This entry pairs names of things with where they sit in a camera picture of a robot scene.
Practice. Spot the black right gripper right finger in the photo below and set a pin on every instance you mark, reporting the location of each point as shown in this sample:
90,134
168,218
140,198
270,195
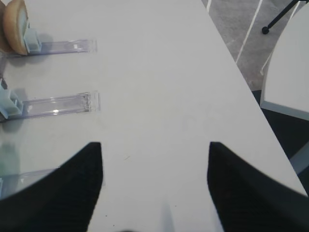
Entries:
247,200

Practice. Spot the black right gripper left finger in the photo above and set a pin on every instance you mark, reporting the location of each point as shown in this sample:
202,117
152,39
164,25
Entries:
62,201

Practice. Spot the pale blue patty clip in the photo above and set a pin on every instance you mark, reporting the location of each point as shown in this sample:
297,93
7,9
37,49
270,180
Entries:
10,104

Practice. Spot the white side table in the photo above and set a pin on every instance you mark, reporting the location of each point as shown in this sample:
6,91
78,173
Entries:
286,84

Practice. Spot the pale blue bun clip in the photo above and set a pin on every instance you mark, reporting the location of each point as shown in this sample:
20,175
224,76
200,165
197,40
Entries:
31,40

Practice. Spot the black tripod leg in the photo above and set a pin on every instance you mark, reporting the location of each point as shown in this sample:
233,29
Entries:
265,30

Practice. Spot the tan bun top slice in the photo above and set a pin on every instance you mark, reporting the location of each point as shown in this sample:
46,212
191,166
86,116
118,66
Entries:
14,21

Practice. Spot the clear lettuce rack rail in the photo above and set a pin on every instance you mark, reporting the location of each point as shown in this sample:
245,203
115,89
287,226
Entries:
11,184

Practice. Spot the clear patty rack rail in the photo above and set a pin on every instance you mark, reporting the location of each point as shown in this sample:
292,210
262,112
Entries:
78,103

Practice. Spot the clear bun rack rail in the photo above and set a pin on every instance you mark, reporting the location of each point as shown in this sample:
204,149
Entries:
65,47

